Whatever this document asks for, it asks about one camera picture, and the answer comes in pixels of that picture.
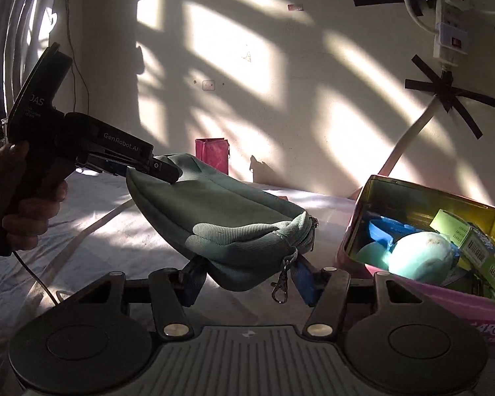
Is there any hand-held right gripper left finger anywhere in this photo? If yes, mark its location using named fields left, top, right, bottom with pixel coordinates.
left=72, top=256, right=209, bottom=339

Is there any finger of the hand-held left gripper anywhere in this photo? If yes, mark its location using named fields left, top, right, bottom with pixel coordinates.
left=126, top=154, right=183, bottom=184
left=77, top=154, right=128, bottom=176

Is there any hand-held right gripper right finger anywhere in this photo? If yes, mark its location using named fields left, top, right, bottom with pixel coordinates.
left=291, top=256, right=425, bottom=338

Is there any teal zipper pouch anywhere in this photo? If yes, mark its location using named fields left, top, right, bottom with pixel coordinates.
left=126, top=152, right=319, bottom=304

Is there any pink tin box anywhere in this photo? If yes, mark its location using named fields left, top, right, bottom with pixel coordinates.
left=336, top=174, right=495, bottom=357

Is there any green barcode box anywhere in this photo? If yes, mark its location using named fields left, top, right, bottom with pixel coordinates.
left=430, top=210, right=495, bottom=303

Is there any person's left hand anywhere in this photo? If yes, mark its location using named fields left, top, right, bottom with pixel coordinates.
left=0, top=140, right=69, bottom=252

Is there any small teal ball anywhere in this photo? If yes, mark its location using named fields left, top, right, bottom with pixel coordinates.
left=355, top=241, right=392, bottom=269

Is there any window grille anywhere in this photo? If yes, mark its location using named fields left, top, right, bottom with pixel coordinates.
left=0, top=0, right=62, bottom=141

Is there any pale green round toy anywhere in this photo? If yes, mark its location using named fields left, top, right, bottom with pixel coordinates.
left=390, top=231, right=458, bottom=286

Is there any black tape cross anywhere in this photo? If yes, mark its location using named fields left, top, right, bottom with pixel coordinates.
left=404, top=54, right=495, bottom=140

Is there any white power strip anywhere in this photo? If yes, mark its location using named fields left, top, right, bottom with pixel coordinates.
left=433, top=0, right=470, bottom=67

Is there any thin black wire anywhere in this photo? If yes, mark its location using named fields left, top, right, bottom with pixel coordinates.
left=60, top=0, right=90, bottom=116

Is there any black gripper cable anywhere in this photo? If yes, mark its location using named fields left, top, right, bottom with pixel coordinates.
left=12, top=249, right=67, bottom=304

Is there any thick white cable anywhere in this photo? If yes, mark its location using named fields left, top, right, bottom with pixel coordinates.
left=389, top=0, right=438, bottom=34

